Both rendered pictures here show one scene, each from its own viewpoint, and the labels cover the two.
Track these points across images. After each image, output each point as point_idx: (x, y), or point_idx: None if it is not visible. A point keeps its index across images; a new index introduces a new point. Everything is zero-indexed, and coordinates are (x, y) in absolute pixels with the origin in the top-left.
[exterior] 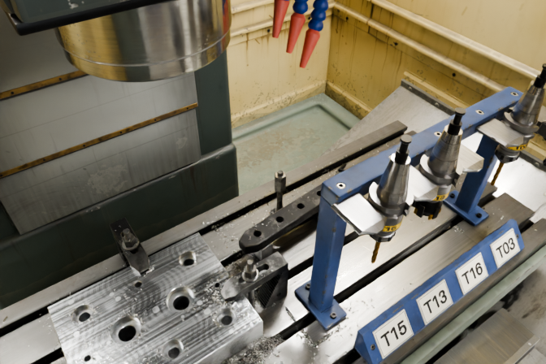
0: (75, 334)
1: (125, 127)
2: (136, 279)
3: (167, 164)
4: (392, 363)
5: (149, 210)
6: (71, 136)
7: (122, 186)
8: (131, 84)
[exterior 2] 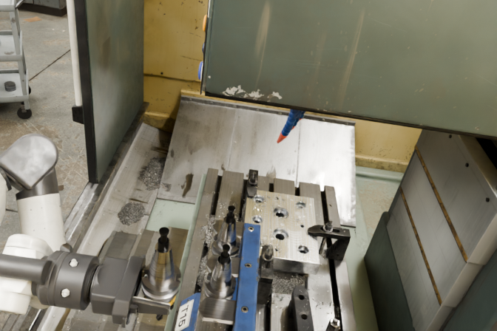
0: (291, 199)
1: (423, 249)
2: (306, 227)
3: (413, 306)
4: (174, 315)
5: (397, 317)
6: (416, 215)
7: (402, 275)
8: (440, 233)
